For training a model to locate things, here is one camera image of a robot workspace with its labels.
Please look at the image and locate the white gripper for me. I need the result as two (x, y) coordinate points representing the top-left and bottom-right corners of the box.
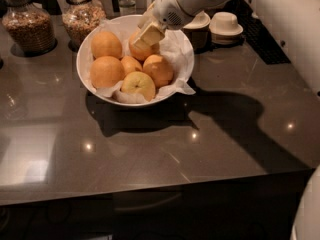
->
(132, 0), (194, 49)

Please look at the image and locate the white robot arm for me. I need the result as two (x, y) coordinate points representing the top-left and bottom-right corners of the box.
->
(140, 0), (319, 240)

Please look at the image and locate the small centre orange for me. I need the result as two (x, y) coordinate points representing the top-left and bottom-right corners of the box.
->
(121, 56), (142, 75)

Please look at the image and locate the front yellowish orange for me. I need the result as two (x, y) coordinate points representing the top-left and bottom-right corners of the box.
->
(121, 71), (156, 101)

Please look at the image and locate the small glass bottle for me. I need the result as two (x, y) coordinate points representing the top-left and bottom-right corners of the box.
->
(118, 0), (136, 16)

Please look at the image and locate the white paper liner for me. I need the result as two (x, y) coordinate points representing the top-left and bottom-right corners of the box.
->
(87, 15), (197, 105)

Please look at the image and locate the left upturned white cup stack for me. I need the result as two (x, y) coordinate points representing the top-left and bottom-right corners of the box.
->
(183, 11), (211, 50)

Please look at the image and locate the right glass cereal jar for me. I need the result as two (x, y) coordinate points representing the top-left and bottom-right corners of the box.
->
(62, 0), (106, 50)

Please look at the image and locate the black rubber mat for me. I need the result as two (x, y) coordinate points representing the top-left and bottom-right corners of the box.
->
(232, 0), (290, 65)

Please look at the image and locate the left glass granola jar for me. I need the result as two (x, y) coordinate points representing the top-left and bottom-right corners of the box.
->
(2, 0), (55, 55)

